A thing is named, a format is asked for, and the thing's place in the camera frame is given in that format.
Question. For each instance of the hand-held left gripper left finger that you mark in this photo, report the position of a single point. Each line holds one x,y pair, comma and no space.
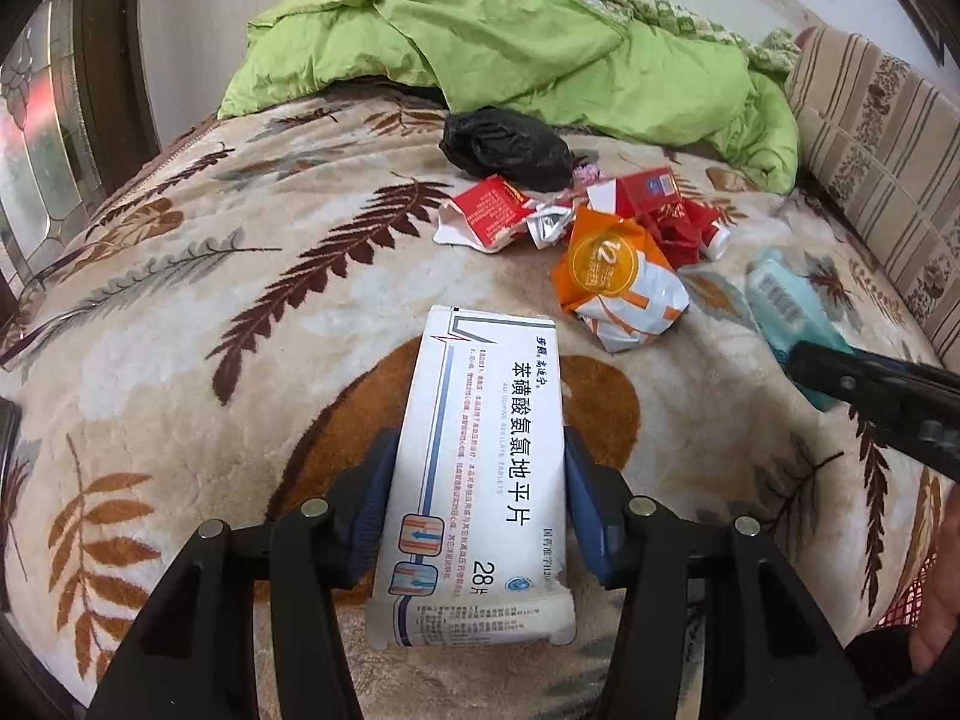
371,499

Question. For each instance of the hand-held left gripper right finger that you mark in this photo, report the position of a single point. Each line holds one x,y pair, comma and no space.
586,499

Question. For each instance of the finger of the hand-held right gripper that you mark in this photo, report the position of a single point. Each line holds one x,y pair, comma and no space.
870,401

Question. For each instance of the white medicine box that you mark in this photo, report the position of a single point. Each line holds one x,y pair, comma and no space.
472,465

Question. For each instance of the teal barcode packet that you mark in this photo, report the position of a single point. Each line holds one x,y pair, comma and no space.
784,300

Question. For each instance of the red mesh basket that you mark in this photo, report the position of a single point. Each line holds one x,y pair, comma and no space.
904,600

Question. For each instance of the orange and white packet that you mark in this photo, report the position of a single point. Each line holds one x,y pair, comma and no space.
619,277

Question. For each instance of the red wrapper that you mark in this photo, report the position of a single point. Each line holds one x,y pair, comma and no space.
675,232

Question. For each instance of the silver foil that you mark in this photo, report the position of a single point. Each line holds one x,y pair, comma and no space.
551,223

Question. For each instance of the torn red and white carton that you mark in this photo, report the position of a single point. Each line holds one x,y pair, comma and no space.
487,214

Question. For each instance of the red carton with blue mark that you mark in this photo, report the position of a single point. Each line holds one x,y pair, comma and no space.
637,191

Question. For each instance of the person's right forearm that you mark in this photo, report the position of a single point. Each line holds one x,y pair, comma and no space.
937,622

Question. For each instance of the striped floral cushion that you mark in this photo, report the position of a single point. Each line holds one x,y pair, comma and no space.
877,135

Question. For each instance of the crumpled pink paper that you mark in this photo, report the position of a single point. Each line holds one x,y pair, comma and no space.
587,171

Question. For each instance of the black plastic bag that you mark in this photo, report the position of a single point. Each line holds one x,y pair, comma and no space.
502,146

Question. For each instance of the black phone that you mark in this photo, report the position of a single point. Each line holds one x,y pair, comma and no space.
7,431

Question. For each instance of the green quilt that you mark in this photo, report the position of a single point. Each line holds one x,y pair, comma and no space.
525,45

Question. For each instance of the stained glass door panel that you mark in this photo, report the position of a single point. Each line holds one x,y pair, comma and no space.
41,135

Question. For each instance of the dark wooden door frame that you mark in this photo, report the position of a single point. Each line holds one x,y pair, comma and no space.
112,37

